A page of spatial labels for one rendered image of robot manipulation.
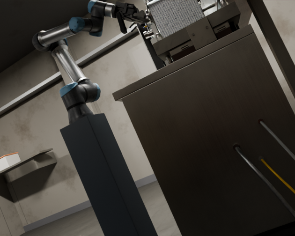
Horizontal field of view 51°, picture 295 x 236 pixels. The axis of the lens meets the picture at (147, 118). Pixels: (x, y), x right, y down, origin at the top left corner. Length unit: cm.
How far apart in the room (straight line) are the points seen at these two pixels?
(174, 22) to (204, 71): 42
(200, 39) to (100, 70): 421
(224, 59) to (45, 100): 510
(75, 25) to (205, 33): 71
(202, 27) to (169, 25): 29
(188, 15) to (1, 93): 561
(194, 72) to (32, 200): 576
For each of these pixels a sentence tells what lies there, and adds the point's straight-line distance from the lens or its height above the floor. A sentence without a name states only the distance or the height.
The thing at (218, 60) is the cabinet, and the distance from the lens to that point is 135.
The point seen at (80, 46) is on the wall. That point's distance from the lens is 576.
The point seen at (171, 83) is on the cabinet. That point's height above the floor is 82.
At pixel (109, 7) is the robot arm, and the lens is 182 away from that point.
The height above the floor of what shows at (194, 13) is 113.
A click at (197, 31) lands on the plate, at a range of 142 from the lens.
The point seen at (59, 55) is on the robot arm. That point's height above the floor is 136.
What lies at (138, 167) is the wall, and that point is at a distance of 536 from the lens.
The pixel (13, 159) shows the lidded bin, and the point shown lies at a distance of 626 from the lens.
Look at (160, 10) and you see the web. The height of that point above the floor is 122.
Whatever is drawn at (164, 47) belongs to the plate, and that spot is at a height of 99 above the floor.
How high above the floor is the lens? 63
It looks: 4 degrees up
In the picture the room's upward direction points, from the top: 24 degrees counter-clockwise
